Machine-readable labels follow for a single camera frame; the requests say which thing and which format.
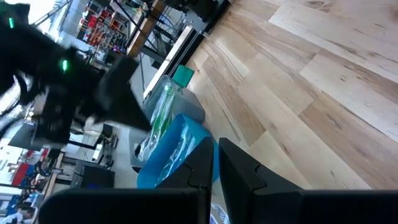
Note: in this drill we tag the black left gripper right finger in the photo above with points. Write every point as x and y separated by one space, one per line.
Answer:
295 208

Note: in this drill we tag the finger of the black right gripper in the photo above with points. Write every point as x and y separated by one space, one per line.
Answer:
124 99

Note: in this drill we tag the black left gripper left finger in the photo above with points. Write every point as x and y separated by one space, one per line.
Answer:
140 208

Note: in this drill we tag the green toothbrush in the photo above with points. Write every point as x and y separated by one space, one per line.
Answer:
149 140
163 112

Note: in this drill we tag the blue toothbrush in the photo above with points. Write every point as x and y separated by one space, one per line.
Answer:
219 214
180 146

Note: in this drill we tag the blue plastic bin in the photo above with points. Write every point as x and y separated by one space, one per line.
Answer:
152 168

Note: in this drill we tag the black monitor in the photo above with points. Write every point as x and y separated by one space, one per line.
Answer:
96 177

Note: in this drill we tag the green mat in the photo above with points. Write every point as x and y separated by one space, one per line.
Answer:
183 75

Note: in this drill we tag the shelf with red bins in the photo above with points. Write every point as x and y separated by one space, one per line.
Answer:
102 28

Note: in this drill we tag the red storage bin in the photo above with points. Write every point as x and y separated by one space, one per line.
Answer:
20 174

